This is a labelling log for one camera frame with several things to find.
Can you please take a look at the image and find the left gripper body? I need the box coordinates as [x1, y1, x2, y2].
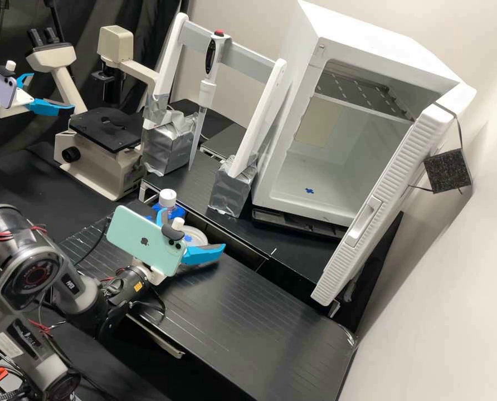
[0, 89, 35, 120]

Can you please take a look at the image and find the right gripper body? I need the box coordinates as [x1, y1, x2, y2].
[131, 258, 167, 287]

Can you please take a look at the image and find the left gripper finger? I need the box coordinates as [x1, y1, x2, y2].
[15, 72, 36, 91]
[24, 98, 76, 116]

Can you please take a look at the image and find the blue bottle holder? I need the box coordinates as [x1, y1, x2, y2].
[149, 202, 187, 223]

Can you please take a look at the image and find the petri dish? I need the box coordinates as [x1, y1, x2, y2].
[180, 225, 211, 252]

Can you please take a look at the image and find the small bottle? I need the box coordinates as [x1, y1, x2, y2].
[159, 188, 179, 214]

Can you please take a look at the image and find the black platform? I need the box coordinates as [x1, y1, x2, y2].
[58, 212, 357, 401]
[198, 123, 249, 162]
[138, 152, 346, 289]

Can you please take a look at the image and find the cream microscope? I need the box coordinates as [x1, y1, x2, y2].
[25, 25, 160, 202]

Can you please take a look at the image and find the black tray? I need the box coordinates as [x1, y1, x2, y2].
[251, 208, 350, 239]

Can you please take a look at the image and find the white pipette stand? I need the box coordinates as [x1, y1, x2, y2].
[141, 12, 294, 218]

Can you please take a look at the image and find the pipette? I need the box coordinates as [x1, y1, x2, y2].
[188, 30, 232, 172]

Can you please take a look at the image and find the incubator door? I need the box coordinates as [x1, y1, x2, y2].
[310, 82, 478, 307]

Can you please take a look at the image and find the white incubator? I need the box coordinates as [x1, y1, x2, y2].
[250, 0, 461, 229]

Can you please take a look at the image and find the right wrist camera phone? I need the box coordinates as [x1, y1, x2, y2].
[106, 204, 189, 278]

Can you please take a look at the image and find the black cable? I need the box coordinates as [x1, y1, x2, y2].
[70, 232, 111, 268]

